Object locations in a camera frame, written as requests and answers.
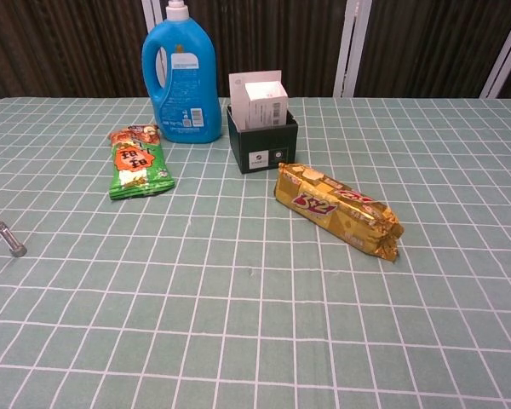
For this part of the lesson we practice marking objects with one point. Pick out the black open cardboard box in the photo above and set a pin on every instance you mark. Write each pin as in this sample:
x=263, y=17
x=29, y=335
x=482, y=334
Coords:
x=264, y=147

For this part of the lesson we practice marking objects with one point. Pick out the green white checked tablecloth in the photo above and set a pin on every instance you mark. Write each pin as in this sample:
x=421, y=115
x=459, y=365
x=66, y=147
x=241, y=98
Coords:
x=238, y=319

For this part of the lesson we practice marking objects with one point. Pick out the golden biscuit pack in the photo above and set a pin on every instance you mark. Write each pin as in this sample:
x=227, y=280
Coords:
x=323, y=204

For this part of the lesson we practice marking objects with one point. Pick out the small white barcode carton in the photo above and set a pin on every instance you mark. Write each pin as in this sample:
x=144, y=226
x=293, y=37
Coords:
x=268, y=108

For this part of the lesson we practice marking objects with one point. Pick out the blue detergent pump bottle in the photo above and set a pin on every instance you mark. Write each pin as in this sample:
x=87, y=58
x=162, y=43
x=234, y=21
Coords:
x=183, y=93

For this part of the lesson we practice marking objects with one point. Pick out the white partition frame post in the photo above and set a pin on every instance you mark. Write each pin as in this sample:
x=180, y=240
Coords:
x=148, y=17
x=347, y=47
x=504, y=55

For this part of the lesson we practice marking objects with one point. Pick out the green orange snack bag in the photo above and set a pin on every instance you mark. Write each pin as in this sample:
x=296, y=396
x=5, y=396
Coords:
x=136, y=170

